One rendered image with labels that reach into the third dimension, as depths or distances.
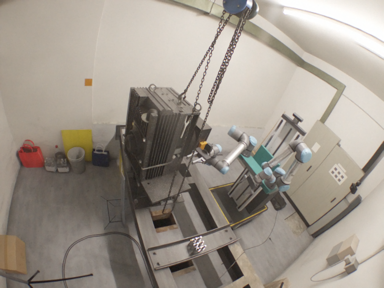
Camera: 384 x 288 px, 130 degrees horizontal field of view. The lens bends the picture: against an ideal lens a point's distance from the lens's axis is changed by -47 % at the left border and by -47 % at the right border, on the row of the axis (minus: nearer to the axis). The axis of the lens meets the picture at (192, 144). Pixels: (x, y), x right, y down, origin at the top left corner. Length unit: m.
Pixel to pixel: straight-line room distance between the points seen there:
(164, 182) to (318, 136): 2.89
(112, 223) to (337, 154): 3.74
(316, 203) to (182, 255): 2.84
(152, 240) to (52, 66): 2.20
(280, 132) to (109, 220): 2.37
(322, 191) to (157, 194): 3.00
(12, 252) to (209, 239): 2.24
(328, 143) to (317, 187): 0.87
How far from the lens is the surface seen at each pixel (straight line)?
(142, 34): 2.21
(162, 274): 1.55
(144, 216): 1.69
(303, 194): 3.77
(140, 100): 1.38
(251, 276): 1.89
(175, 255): 1.60
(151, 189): 1.57
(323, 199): 3.65
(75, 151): 2.84
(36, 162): 3.10
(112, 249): 2.25
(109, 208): 2.45
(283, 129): 1.99
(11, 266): 2.37
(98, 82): 2.34
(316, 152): 3.54
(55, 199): 2.70
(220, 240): 1.80
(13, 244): 2.40
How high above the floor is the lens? 2.18
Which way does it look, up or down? 35 degrees down
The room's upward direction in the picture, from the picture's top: 22 degrees clockwise
